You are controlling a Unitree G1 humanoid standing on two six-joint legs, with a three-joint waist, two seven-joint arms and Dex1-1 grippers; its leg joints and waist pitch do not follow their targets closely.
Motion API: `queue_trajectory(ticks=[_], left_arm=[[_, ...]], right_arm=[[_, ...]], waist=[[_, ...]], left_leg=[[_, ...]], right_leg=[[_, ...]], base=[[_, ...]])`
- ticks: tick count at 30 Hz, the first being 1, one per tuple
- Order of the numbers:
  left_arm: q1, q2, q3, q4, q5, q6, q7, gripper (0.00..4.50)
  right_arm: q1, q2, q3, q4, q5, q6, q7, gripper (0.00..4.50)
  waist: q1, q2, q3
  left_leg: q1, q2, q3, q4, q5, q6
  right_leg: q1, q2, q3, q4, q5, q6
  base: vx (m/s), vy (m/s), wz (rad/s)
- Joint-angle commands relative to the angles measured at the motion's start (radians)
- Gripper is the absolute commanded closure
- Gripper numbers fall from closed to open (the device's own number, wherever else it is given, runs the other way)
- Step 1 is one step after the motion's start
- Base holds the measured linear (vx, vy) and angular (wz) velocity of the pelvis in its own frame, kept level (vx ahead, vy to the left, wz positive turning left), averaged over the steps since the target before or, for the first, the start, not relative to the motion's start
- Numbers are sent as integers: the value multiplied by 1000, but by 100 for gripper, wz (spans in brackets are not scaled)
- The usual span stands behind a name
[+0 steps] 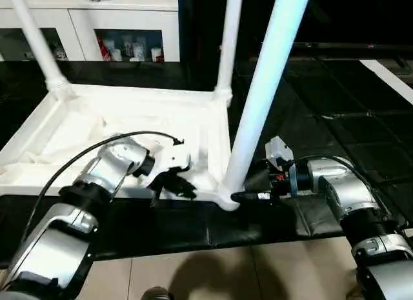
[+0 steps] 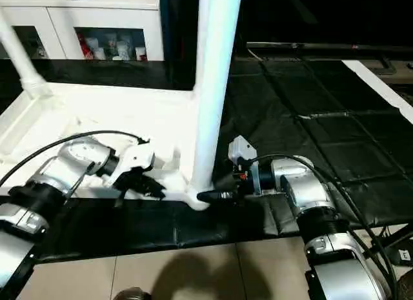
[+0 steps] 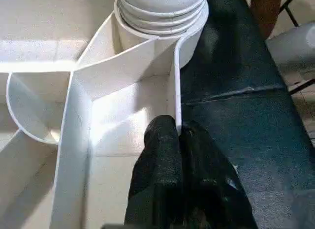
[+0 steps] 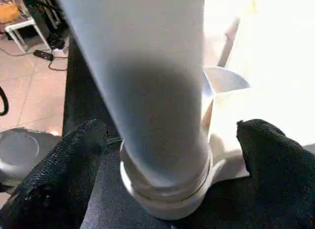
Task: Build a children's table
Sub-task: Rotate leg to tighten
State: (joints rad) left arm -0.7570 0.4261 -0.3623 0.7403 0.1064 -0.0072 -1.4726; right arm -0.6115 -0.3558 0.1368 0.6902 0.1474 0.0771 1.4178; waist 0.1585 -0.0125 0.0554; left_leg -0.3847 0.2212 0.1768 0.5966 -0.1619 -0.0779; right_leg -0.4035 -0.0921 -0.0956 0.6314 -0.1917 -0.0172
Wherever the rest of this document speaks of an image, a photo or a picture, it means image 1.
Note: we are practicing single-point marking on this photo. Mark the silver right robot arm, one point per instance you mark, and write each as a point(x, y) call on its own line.
point(351, 190)

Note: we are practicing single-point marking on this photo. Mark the white cabinet glass doors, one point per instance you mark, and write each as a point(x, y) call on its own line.
point(80, 19)

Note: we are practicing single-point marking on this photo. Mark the black mat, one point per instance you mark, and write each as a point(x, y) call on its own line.
point(258, 222)

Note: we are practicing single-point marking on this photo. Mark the silver metal rail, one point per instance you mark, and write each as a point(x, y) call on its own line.
point(355, 46)

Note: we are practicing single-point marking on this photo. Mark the black box gold label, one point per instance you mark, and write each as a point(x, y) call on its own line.
point(200, 22)

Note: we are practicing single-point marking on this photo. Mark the white flat board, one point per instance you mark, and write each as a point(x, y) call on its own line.
point(387, 80)

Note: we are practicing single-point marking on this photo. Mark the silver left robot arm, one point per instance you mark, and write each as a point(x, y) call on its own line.
point(64, 235)

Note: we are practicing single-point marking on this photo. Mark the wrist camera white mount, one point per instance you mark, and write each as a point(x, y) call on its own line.
point(279, 151)
point(174, 161)

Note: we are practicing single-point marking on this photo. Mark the dark rounded foot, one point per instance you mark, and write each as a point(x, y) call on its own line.
point(156, 293)

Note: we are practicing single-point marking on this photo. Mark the white plastic table leg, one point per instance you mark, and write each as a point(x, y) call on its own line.
point(258, 103)
point(229, 38)
point(35, 38)

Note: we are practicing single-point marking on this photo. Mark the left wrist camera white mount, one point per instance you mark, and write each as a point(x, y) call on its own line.
point(174, 161)

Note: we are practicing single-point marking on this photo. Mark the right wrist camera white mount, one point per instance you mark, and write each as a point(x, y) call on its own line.
point(279, 151)

